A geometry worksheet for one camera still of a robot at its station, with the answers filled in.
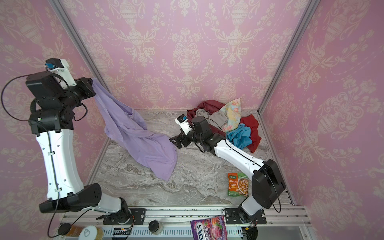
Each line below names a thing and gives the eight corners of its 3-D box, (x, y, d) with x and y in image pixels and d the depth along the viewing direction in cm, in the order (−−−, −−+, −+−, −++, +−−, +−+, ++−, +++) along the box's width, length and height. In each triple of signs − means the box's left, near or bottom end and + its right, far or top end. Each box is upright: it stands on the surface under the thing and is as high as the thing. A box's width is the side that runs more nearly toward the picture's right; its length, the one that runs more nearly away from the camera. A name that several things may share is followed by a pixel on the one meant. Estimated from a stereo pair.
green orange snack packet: (227, 196, 82) (228, 195, 80) (224, 174, 90) (225, 172, 88) (251, 196, 82) (252, 195, 80) (246, 174, 90) (247, 172, 88)
